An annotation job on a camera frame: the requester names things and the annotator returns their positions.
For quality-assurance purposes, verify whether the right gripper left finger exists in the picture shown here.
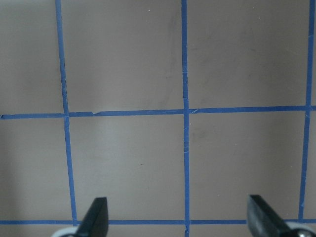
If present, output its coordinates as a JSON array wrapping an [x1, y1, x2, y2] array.
[[75, 197, 109, 237]]

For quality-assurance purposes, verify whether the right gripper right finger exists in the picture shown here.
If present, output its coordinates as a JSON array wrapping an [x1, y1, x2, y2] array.
[[247, 195, 296, 237]]

